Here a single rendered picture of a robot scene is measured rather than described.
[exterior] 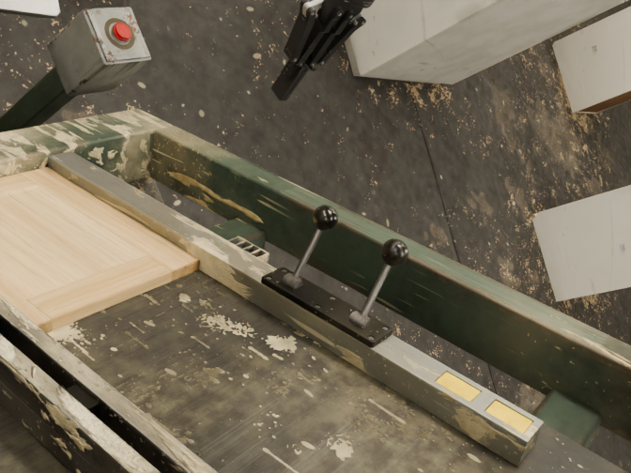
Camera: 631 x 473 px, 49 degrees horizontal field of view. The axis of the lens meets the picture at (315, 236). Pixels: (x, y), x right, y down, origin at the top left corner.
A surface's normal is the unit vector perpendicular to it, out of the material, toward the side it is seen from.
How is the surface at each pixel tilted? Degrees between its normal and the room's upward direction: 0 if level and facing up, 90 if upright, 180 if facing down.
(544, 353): 90
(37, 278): 50
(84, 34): 90
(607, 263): 90
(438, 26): 90
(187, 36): 0
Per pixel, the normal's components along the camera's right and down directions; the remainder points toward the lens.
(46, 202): 0.16, -0.87
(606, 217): -0.68, 0.11
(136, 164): 0.77, 0.40
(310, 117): 0.69, -0.25
